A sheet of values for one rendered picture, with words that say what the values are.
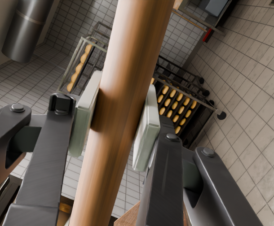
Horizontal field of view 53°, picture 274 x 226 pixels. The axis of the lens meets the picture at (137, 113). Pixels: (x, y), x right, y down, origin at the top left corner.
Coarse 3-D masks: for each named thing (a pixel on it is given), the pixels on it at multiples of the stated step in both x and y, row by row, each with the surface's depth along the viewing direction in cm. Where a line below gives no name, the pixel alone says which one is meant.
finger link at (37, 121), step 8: (80, 96) 17; (32, 120) 13; (40, 120) 13; (24, 128) 12; (32, 128) 12; (40, 128) 12; (16, 136) 12; (24, 136) 12; (32, 136) 12; (8, 144) 12; (16, 144) 12; (24, 144) 12; (32, 144) 13
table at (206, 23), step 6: (180, 0) 396; (186, 0) 400; (228, 0) 409; (174, 6) 410; (180, 6) 402; (186, 12) 405; (222, 12) 409; (192, 18) 479; (198, 18) 409; (210, 18) 451; (216, 18) 423; (204, 24) 412; (210, 24) 436; (216, 24) 414; (216, 30) 416
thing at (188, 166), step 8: (160, 120) 16; (168, 120) 17; (160, 128) 15; (168, 128) 16; (152, 152) 14; (184, 152) 14; (192, 152) 14; (152, 160) 14; (184, 160) 13; (192, 160) 13; (184, 168) 13; (192, 168) 13; (184, 176) 13; (192, 176) 13; (200, 176) 13; (184, 184) 13; (192, 184) 13; (200, 184) 13
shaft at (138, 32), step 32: (128, 0) 14; (160, 0) 14; (128, 32) 14; (160, 32) 15; (128, 64) 15; (128, 96) 16; (96, 128) 17; (128, 128) 17; (96, 160) 18; (96, 192) 18; (96, 224) 20
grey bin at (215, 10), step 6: (204, 0) 441; (210, 0) 410; (216, 0) 410; (222, 0) 410; (204, 6) 424; (210, 6) 413; (216, 6) 413; (222, 6) 413; (210, 12) 417; (216, 12) 417
